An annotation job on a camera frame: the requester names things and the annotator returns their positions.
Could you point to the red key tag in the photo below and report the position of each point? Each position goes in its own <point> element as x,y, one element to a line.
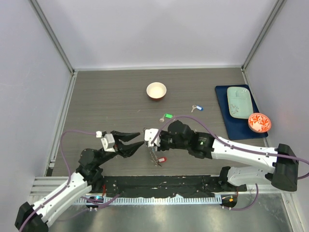
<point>162,159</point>

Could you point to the pale green rectangular plate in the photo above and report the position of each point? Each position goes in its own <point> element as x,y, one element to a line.
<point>239,102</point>

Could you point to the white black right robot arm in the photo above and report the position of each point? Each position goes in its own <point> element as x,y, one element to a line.
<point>277,166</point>

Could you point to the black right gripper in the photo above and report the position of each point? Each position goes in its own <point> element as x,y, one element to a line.
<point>161,147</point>

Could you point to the blue tag key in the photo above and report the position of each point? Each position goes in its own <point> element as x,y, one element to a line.
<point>196,107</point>

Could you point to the aluminium frame rail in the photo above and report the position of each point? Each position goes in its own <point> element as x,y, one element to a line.
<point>51,34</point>

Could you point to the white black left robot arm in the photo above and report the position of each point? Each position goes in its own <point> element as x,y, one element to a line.
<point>40,216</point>

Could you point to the perforated cable duct strip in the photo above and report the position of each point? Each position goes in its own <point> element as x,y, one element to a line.
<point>177,200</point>

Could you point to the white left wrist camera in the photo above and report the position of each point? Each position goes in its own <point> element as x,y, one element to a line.
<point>107,140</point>

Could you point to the orange white patterned bowl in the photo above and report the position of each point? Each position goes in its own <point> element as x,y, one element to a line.
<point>259,123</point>

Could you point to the dark blue tray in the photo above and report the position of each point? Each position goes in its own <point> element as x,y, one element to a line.
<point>237,129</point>

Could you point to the red bowl white inside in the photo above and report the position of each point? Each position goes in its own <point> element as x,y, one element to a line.
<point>156,91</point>

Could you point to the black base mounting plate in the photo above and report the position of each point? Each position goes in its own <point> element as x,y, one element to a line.
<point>187,186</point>

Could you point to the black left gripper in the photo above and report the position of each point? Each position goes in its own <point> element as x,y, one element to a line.
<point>125,150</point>

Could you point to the green tag key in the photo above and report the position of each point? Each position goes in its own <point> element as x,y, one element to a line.
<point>166,116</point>

